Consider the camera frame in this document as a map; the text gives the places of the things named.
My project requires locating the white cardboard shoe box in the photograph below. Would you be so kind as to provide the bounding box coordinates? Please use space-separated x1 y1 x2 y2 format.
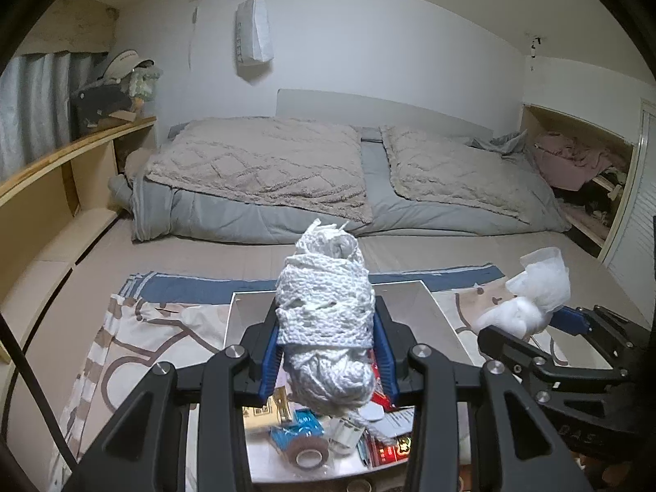
225 281 472 485

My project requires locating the white cotton pad wad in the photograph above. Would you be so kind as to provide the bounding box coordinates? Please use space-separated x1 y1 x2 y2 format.
470 246 570 342

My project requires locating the yellow gold small box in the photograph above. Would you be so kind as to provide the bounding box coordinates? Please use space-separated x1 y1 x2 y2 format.
242 398 290 433

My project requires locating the brown tape roll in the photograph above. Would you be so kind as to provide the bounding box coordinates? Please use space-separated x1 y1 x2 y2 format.
285 437 329 471

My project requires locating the pink clothes pile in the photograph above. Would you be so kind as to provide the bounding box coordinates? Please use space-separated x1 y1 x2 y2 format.
533 132 627 192

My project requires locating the grey beige folded duvet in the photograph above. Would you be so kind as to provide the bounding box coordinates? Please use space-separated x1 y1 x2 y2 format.
108 117 568 244

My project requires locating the white visor cap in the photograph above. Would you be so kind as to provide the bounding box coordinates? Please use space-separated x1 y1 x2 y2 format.
100 49 155 82

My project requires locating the red cigarette pack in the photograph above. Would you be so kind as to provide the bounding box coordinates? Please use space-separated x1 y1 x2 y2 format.
365 433 411 469

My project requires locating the white hanging paper bag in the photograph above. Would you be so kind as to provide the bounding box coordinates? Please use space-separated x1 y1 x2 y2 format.
236 0 275 67

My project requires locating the wooden wall shelf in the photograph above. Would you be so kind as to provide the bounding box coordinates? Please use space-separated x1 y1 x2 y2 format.
1 117 156 344

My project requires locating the grey window curtain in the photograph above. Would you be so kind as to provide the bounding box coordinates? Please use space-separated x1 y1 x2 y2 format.
0 52 98 180

